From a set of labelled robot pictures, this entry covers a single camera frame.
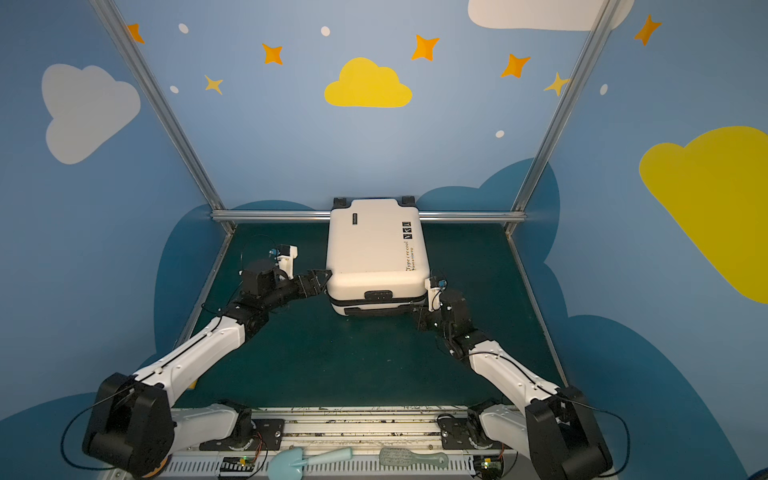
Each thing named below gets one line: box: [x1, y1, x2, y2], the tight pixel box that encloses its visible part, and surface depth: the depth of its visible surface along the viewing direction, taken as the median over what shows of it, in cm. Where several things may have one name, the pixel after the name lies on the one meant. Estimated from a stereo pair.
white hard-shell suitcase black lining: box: [328, 196, 430, 316], surface depth 90 cm
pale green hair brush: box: [379, 447, 449, 469], surface depth 73 cm
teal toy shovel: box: [267, 447, 353, 480], surface depth 72 cm
